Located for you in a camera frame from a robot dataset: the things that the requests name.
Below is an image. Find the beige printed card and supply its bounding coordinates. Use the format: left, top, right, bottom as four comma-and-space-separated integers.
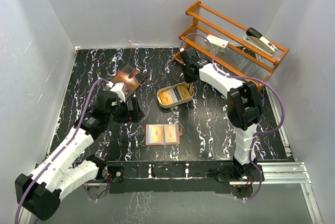
164, 125, 177, 143

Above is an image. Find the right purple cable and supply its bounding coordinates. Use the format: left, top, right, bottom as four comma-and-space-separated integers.
181, 33, 285, 200

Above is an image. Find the purple cable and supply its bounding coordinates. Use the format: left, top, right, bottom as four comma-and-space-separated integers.
15, 79, 112, 224
181, 33, 285, 200

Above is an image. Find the orange wooden shelf rack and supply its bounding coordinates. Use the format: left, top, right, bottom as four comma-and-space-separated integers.
179, 1, 289, 81

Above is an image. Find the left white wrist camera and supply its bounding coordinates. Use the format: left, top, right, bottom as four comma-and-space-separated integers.
103, 82, 126, 102

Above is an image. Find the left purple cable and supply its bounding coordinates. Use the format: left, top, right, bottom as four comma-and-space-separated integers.
15, 79, 112, 224

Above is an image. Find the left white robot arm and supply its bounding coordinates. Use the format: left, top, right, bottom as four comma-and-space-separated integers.
15, 91, 143, 221

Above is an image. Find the orange card in tray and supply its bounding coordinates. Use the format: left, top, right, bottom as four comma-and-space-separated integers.
159, 90, 173, 105

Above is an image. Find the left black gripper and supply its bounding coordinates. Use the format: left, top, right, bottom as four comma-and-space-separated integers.
106, 97, 144, 124

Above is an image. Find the black beige stapler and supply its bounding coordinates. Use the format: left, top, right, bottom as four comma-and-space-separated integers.
242, 27, 277, 57

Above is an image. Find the beige oval card tray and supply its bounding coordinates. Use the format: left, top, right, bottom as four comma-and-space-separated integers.
157, 82, 194, 109

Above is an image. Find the pink leather card holder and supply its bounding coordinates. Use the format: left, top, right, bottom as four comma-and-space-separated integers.
146, 124, 183, 146

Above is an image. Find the black front mounting rail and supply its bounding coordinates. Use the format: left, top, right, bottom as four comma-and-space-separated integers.
86, 160, 265, 196

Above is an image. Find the white staples box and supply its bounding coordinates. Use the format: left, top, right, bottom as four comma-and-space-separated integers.
204, 35, 229, 52

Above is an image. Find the dark paperback book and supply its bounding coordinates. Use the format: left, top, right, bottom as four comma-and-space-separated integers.
111, 64, 147, 99

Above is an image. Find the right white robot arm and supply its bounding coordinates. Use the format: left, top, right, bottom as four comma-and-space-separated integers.
180, 48, 262, 181

